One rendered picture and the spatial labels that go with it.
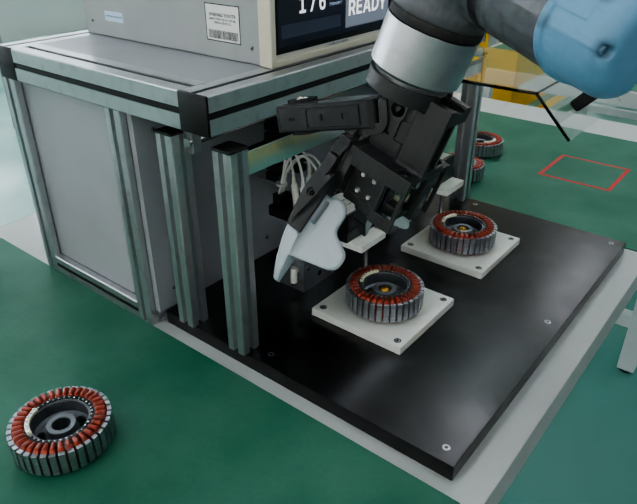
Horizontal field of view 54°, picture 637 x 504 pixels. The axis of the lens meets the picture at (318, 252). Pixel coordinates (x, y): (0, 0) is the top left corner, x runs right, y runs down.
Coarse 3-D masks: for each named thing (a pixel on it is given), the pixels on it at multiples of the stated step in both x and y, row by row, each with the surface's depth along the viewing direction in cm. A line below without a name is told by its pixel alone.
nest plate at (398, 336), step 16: (320, 304) 91; (336, 304) 91; (432, 304) 91; (448, 304) 91; (336, 320) 88; (352, 320) 87; (368, 320) 87; (416, 320) 87; (432, 320) 88; (368, 336) 85; (384, 336) 84; (400, 336) 84; (416, 336) 85; (400, 352) 82
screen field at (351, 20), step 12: (348, 0) 84; (360, 0) 86; (372, 0) 88; (384, 0) 90; (348, 12) 84; (360, 12) 87; (372, 12) 89; (384, 12) 91; (348, 24) 85; (360, 24) 87
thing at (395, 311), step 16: (352, 272) 92; (368, 272) 92; (384, 272) 92; (400, 272) 92; (352, 288) 88; (368, 288) 92; (400, 288) 92; (416, 288) 88; (352, 304) 88; (368, 304) 86; (384, 304) 85; (400, 304) 85; (416, 304) 87; (384, 320) 86; (400, 320) 86
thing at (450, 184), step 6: (444, 156) 105; (450, 156) 105; (450, 162) 105; (450, 168) 106; (450, 174) 106; (444, 180) 105; (450, 180) 106; (456, 180) 106; (462, 180) 106; (444, 186) 104; (450, 186) 104; (456, 186) 104; (438, 192) 103; (444, 192) 102; (450, 192) 103
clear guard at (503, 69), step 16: (480, 48) 111; (496, 48) 111; (480, 64) 100; (496, 64) 100; (512, 64) 100; (528, 64) 100; (464, 80) 92; (480, 80) 91; (496, 80) 91; (512, 80) 91; (528, 80) 91; (544, 80) 91; (544, 96) 86; (560, 96) 89; (576, 96) 93; (560, 112) 87; (576, 112) 90; (592, 112) 93; (560, 128) 86; (576, 128) 88
